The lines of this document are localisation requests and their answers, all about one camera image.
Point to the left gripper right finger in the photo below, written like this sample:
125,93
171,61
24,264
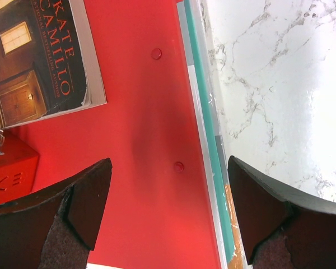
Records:
281,226

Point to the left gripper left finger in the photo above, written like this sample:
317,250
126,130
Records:
57,226

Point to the red cube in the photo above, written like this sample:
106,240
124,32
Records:
18,166

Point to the red folder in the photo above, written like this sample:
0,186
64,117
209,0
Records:
157,213

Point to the brown book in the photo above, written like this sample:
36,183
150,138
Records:
48,61

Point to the teal folder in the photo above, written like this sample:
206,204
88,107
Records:
210,139

